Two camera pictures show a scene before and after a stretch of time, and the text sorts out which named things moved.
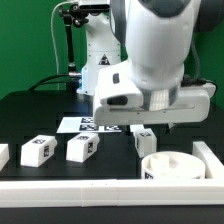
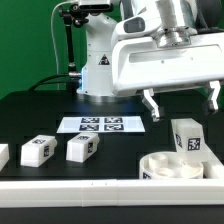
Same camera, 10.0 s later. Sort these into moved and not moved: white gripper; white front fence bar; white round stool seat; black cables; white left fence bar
Moved: white gripper
Not moved: white front fence bar; white left fence bar; white round stool seat; black cables
